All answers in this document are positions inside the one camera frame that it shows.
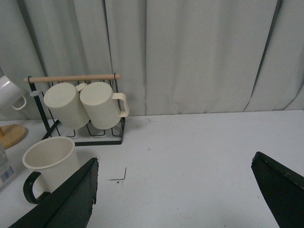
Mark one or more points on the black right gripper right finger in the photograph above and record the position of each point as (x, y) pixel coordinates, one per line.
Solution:
(282, 189)

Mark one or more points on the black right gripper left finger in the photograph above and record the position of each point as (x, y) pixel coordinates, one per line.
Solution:
(69, 206)

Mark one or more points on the cream mug with black handle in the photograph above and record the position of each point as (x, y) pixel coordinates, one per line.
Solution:
(53, 160)

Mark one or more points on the milk carton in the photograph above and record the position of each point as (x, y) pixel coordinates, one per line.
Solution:
(6, 170)

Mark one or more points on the wooden mug tree stand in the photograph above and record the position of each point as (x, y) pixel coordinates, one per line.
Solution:
(11, 134)

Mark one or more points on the cream ribbed mug left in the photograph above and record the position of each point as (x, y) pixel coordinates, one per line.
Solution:
(63, 100)

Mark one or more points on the cream ribbed mug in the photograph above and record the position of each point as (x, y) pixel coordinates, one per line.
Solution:
(63, 100)
(104, 107)

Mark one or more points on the cream ribbed mug right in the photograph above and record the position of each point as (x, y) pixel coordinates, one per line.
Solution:
(104, 107)

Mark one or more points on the white hanging mug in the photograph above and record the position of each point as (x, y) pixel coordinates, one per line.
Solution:
(10, 94)

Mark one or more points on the grey curtain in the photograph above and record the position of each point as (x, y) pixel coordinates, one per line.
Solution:
(174, 56)

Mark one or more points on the black wire mug rack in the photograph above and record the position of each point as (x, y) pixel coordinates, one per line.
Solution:
(89, 139)

